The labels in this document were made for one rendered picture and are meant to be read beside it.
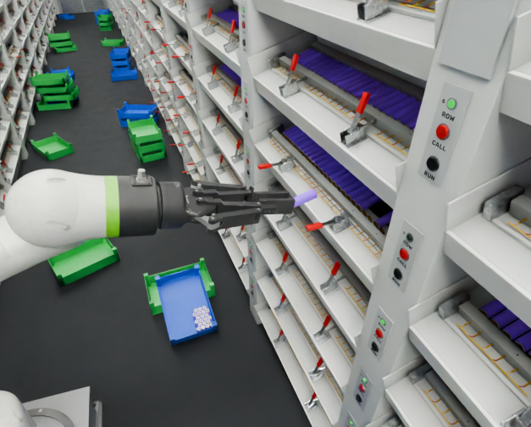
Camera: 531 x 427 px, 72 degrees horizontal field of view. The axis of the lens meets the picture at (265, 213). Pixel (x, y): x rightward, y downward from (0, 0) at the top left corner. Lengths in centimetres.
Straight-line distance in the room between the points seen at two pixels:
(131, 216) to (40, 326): 148
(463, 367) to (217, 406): 108
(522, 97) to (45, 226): 56
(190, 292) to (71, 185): 128
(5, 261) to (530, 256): 71
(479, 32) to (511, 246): 24
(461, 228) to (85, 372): 153
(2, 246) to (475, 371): 72
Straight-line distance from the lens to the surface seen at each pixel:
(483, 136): 47
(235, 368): 162
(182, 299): 177
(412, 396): 82
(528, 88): 44
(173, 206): 57
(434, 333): 66
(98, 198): 55
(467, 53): 47
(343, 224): 79
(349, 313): 90
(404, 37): 55
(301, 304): 116
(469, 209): 53
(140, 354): 172
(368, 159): 65
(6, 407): 101
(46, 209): 54
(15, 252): 69
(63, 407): 125
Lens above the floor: 140
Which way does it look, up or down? 37 degrees down
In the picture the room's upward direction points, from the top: straight up
